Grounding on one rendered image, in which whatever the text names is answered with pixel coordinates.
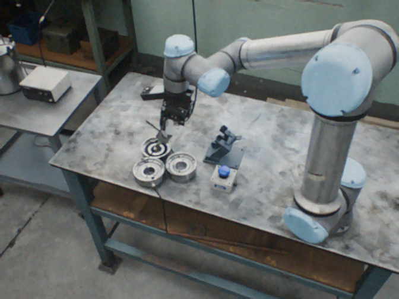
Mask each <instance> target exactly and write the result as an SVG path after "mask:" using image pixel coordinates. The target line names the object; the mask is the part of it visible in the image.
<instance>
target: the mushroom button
mask: <svg viewBox="0 0 399 299"><path fill-rule="evenodd" d="M218 174H219V175H221V176H227V175H229V174H230V169H229V168H228V166H220V167H219V168H218Z"/></svg>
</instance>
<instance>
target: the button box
mask: <svg viewBox="0 0 399 299"><path fill-rule="evenodd" d="M219 167H220V166H218V165H217V167H216V169H215V171H214V173H213V175H212V177H211V179H210V189H213V190H217V191H219V192H223V193H227V194H230V193H231V191H232V189H233V186H237V183H235V181H236V176H237V170H234V169H230V174H229V175H227V176H221V175H219V174H218V168H219Z"/></svg>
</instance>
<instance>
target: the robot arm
mask: <svg viewBox="0 0 399 299"><path fill-rule="evenodd" d="M398 59H399V38H398V36H397V34H396V32H395V31H394V30H393V29H392V28H391V27H390V26H389V25H388V24H385V23H383V22H382V21H378V20H361V21H354V22H349V23H341V24H337V25H336V26H335V27H334V28H333V29H332V30H326V31H317V32H313V33H304V34H295V35H291V36H282V37H273V38H269V39H260V40H251V39H248V38H246V37H243V38H240V39H238V40H235V41H233V42H231V44H229V45H228V46H226V47H225V48H223V49H222V50H220V51H218V52H217V53H215V54H213V55H212V56H210V57H209V58H207V59H205V58H203V57H202V56H200V55H199V54H197V53H195V52H194V43H193V41H192V40H191V39H190V38H189V37H188V36H184V35H180V34H178V35H174V36H170V37H169V38H168V39H167V40H166V46H165V51H164V75H163V85H155V86H149V87H145V88H144V89H143V90H142V92H141V94H140V96H141V98H142V99H143V101H149V100H162V99H164V100H163V104H162V107H161V112H160V129H161V131H162V134H163V135H164V137H166V138H167V135H175V136H178V135H179V131H178V130H177V129H175V128H174V126H173V124H174V123H173V121H175V122H176V123H178V125H181V126H185V119H186V118H187V117H188V118H189V117H190V115H191V113H193V109H194V100H191V97H192V95H193V93H194V89H193V88H190V87H189V83H190V84H192V85H193V86H195V87H197V89H199V90H200V91H201V92H202V93H206V94H207V95H209V96H210V97H213V98H215V97H218V96H220V95H222V93H223V91H225V90H226V88H227V87H228V85H229V82H230V77H231V76H232V75H234V74H235V73H237V72H238V71H240V70H249V69H268V68H288V67H299V66H305V69H304V71H303V74H302V80H301V86H302V93H303V95H304V96H306V98H307V100H306V101H307V103H308V106H309V108H310V110H311V111H312V112H313V113H314V116H313V122H312V129H311V135H310V139H309V145H308V152H307V156H306V163H305V169H304V173H303V179H302V180H301V181H300V182H299V183H298V184H297V185H296V187H295V189H294V194H293V201H292V203H291V205H290V206H289V207H288V208H286V210H285V212H284V214H283V219H284V222H285V224H286V225H287V227H288V228H289V229H290V231H291V232H292V233H293V234H295V235H296V236H298V237H299V238H301V239H302V240H304V241H307V242H308V243H315V244H317V243H320V242H322V241H323V240H324V239H325V238H326V237H339V236H342V235H343V234H345V233H346V232H348V230H349V229H350V227H351V225H352V223H353V206H354V204H355V202H356V200H357V198H358V196H359V193H360V191H361V189H362V187H363V186H364V185H365V181H366V172H365V170H364V168H363V167H362V166H361V165H360V164H359V163H358V162H357V161H355V160H353V159H351V158H349V157H348V155H349V151H350V147H351V144H352V140H353V137H354V133H355V130H356V126H357V122H358V121H360V120H362V119H364V118H365V117H366V116H367V115H368V113H369V111H370V107H371V104H372V100H373V97H374V94H375V91H376V88H377V86H378V84H379V83H380V82H381V81H382V80H383V79H384V78H385V77H386V76H387V75H388V74H389V73H390V72H391V71H392V69H393V68H394V67H395V65H396V63H397V62H398Z"/></svg>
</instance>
